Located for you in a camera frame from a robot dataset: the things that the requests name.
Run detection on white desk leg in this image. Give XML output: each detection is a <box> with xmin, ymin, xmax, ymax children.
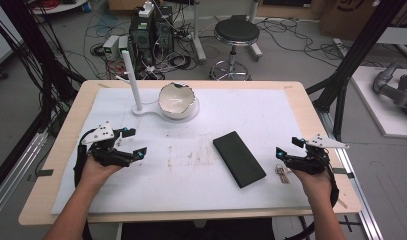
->
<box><xmin>246</xmin><ymin>0</ymin><xmax>264</xmax><ymax>63</ymax></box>
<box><xmin>190</xmin><ymin>0</ymin><xmax>208</xmax><ymax>65</ymax></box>

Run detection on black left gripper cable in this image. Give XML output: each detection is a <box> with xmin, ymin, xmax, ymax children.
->
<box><xmin>73</xmin><ymin>129</ymin><xmax>93</xmax><ymax>188</ymax></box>

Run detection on black round stool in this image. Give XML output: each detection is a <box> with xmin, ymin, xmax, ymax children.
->
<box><xmin>208</xmin><ymin>17</ymin><xmax>262</xmax><ymax>81</ymax></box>

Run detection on black computer tower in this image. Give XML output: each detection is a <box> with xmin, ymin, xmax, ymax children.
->
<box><xmin>153</xmin><ymin>5</ymin><xmax>175</xmax><ymax>55</ymax></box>
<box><xmin>128</xmin><ymin>9</ymin><xmax>156</xmax><ymax>66</ymax></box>

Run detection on tangle of floor cables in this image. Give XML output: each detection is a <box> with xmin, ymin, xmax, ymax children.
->
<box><xmin>80</xmin><ymin>6</ymin><xmax>385</xmax><ymax>81</ymax></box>

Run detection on aluminium rail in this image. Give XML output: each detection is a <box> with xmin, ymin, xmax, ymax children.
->
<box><xmin>0</xmin><ymin>130</ymin><xmax>49</xmax><ymax>223</ymax></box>
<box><xmin>318</xmin><ymin>109</ymin><xmax>385</xmax><ymax>240</ymax></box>

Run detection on person's dark clothed lap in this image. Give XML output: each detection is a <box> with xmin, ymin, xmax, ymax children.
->
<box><xmin>120</xmin><ymin>217</ymin><xmax>276</xmax><ymax>240</ymax></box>

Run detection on bunch of metal keys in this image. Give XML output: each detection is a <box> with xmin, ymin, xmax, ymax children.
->
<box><xmin>274</xmin><ymin>163</ymin><xmax>292</xmax><ymax>185</ymax></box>

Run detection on cardboard box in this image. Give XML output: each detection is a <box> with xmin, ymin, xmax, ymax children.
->
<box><xmin>318</xmin><ymin>0</ymin><xmax>407</xmax><ymax>42</ymax></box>

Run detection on wooden table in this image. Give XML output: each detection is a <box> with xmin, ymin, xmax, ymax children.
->
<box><xmin>18</xmin><ymin>79</ymin><xmax>363</xmax><ymax>227</ymax></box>

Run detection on person's left hand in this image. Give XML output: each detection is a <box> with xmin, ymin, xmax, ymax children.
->
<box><xmin>78</xmin><ymin>153</ymin><xmax>124</xmax><ymax>195</ymax></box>

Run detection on grey power supply box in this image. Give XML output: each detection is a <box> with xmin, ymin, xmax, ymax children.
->
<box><xmin>118</xmin><ymin>35</ymin><xmax>130</xmax><ymax>52</ymax></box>
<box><xmin>102</xmin><ymin>34</ymin><xmax>121</xmax><ymax>62</ymax></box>

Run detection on white jagged-edge bowl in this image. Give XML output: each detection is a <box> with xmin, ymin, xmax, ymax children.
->
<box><xmin>157</xmin><ymin>81</ymin><xmax>196</xmax><ymax>120</ymax></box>

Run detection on person's right hand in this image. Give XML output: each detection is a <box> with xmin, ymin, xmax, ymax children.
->
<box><xmin>290</xmin><ymin>166</ymin><xmax>333</xmax><ymax>202</ymax></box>

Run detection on white table mat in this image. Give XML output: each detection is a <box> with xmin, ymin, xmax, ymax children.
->
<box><xmin>50</xmin><ymin>87</ymin><xmax>312</xmax><ymax>216</ymax></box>

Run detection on black frame with cable bundle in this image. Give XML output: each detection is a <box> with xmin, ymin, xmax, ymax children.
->
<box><xmin>0</xmin><ymin>0</ymin><xmax>87</xmax><ymax>138</ymax></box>

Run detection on white branch stand with base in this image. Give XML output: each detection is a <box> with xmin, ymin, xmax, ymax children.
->
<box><xmin>115</xmin><ymin>49</ymin><xmax>201</xmax><ymax>124</ymax></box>

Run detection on white base board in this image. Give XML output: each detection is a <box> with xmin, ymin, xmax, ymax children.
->
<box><xmin>350</xmin><ymin>65</ymin><xmax>407</xmax><ymax>140</ymax></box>

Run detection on black phone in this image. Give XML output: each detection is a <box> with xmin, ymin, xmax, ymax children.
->
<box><xmin>212</xmin><ymin>130</ymin><xmax>268</xmax><ymax>189</ymax></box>

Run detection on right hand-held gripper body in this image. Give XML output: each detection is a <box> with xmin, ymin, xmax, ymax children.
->
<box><xmin>286</xmin><ymin>133</ymin><xmax>350</xmax><ymax>176</ymax></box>

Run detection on white round table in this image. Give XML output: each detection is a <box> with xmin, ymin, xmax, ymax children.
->
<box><xmin>30</xmin><ymin>0</ymin><xmax>89</xmax><ymax>16</ymax></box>

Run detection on black metal frame stand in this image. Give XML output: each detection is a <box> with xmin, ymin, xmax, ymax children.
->
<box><xmin>305</xmin><ymin>0</ymin><xmax>407</xmax><ymax>142</ymax></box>

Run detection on black tape piece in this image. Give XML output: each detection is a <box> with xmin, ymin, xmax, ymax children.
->
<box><xmin>332</xmin><ymin>167</ymin><xmax>356</xmax><ymax>180</ymax></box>
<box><xmin>35</xmin><ymin>168</ymin><xmax>55</xmax><ymax>178</ymax></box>

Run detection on white power strip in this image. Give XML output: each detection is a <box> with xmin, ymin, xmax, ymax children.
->
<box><xmin>137</xmin><ymin>0</ymin><xmax>156</xmax><ymax>19</ymax></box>

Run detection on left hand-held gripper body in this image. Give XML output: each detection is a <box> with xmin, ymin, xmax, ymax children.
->
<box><xmin>79</xmin><ymin>121</ymin><xmax>131</xmax><ymax>168</ymax></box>

